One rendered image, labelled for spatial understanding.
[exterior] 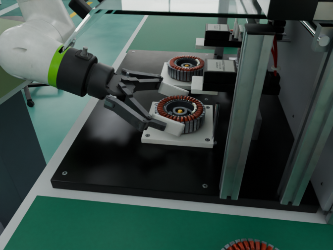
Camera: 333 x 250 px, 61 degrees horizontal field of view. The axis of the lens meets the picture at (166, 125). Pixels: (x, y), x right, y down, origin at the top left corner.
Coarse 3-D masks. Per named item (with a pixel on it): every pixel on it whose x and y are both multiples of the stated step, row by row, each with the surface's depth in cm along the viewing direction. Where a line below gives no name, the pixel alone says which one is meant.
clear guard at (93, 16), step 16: (112, 0) 38; (128, 0) 38; (144, 0) 38; (160, 0) 38; (176, 0) 38; (192, 0) 38; (208, 0) 38; (224, 0) 38; (240, 0) 38; (256, 0) 38; (96, 16) 42; (192, 16) 34; (208, 16) 33; (224, 16) 33; (240, 16) 33; (256, 16) 33; (80, 32) 39; (64, 48) 38
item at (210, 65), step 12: (216, 60) 58; (228, 60) 58; (204, 72) 54; (216, 72) 53; (228, 72) 53; (192, 84) 58; (204, 84) 55; (216, 84) 55; (228, 84) 54; (264, 84) 54
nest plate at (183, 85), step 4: (164, 64) 89; (164, 68) 87; (164, 72) 85; (164, 76) 83; (168, 76) 83; (164, 80) 81; (168, 80) 81; (172, 80) 81; (176, 80) 81; (180, 80) 81; (172, 84) 79; (176, 84) 79; (180, 84) 79; (184, 84) 79; (188, 84) 79; (184, 88) 79; (188, 88) 78
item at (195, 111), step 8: (176, 96) 67; (184, 96) 66; (160, 104) 63; (168, 104) 64; (176, 104) 66; (184, 104) 66; (192, 104) 64; (200, 104) 63; (160, 112) 61; (168, 112) 65; (184, 112) 63; (192, 112) 61; (200, 112) 61; (176, 120) 59; (184, 120) 59; (192, 120) 59; (200, 120) 60; (184, 128) 60; (192, 128) 60
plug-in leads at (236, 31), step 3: (237, 21) 74; (234, 24) 74; (237, 24) 72; (234, 27) 75; (237, 27) 72; (234, 30) 75; (237, 30) 73; (234, 33) 75; (237, 33) 73; (234, 36) 74; (237, 36) 74; (234, 39) 74; (237, 39) 74
